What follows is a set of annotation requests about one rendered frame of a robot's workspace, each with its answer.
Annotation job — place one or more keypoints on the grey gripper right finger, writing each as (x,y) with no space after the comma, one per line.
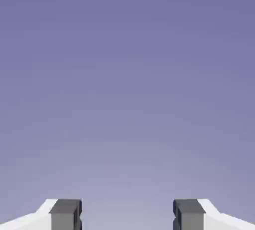
(189,216)

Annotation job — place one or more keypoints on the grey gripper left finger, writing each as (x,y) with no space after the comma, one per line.
(63,216)

